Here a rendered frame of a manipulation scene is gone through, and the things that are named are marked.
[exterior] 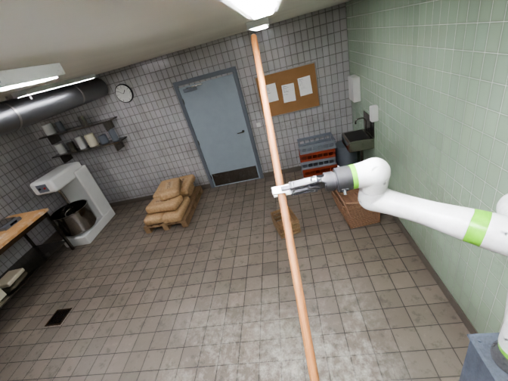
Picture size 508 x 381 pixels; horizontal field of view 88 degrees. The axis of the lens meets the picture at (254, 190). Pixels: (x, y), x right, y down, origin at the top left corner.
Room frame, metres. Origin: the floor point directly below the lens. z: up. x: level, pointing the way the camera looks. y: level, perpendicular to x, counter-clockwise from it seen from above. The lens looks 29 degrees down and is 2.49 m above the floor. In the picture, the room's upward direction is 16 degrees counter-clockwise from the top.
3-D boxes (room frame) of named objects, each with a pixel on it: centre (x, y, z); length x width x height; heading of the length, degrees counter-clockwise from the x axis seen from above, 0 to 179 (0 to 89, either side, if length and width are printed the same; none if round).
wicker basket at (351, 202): (2.96, -1.30, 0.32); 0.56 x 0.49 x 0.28; 177
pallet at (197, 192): (4.54, 1.55, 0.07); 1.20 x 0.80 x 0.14; 169
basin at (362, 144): (3.66, -1.71, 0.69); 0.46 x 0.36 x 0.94; 169
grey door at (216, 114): (4.97, 0.29, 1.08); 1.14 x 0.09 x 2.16; 79
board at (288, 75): (4.75, -1.04, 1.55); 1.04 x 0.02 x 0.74; 79
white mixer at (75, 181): (4.73, 3.35, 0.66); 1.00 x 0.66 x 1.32; 169
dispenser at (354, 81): (4.13, -1.93, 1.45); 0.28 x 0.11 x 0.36; 169
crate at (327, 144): (4.28, -1.26, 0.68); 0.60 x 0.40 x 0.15; 79
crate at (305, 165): (4.29, -1.25, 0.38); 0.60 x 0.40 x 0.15; 77
